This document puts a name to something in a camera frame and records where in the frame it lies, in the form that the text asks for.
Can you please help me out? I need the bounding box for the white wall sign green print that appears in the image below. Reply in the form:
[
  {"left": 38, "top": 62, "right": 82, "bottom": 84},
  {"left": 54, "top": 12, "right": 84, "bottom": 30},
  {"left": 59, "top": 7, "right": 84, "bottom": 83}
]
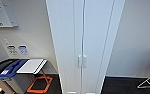
[{"left": 0, "top": 0, "right": 20, "bottom": 29}]

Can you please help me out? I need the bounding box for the white tray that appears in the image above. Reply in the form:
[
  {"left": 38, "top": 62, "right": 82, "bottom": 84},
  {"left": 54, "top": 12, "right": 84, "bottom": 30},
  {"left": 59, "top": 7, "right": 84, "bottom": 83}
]
[{"left": 16, "top": 58, "right": 48, "bottom": 75}]

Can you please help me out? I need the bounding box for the orange folding stand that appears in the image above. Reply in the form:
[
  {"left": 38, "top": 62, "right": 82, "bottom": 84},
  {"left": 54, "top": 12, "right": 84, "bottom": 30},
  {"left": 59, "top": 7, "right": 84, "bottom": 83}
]
[{"left": 25, "top": 68, "right": 54, "bottom": 94}]

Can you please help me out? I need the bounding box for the pale wooden stand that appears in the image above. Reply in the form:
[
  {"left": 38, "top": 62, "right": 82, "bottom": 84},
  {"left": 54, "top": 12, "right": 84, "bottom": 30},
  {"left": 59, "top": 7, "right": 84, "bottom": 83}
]
[{"left": 0, "top": 75, "right": 24, "bottom": 94}]

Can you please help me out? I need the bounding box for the white wardrobe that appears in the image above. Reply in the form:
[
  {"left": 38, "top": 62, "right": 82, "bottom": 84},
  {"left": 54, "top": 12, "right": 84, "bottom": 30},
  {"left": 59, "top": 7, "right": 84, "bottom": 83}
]
[{"left": 45, "top": 0, "right": 127, "bottom": 94}]

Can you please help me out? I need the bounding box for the wall socket plate blue label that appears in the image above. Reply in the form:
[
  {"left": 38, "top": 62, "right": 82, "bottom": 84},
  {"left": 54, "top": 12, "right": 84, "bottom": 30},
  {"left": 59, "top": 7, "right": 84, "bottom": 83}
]
[{"left": 17, "top": 44, "right": 30, "bottom": 56}]

